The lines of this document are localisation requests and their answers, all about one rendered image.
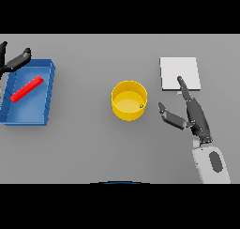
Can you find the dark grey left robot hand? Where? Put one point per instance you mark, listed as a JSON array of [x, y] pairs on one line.
[[16, 62]]

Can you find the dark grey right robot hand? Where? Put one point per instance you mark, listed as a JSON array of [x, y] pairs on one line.
[[197, 114]]

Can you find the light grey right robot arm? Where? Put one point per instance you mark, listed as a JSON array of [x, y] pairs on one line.
[[212, 164]]

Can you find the red beaker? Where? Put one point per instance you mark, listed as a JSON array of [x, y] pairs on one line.
[[26, 88]]

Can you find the pale square measuring scale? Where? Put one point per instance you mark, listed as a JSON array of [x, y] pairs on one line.
[[180, 73]]

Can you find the green nut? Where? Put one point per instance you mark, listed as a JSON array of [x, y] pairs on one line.
[[141, 106]]

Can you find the yellow bowl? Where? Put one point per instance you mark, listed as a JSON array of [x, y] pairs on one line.
[[129, 100]]

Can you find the blue tray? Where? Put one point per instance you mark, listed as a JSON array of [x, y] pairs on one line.
[[28, 95]]

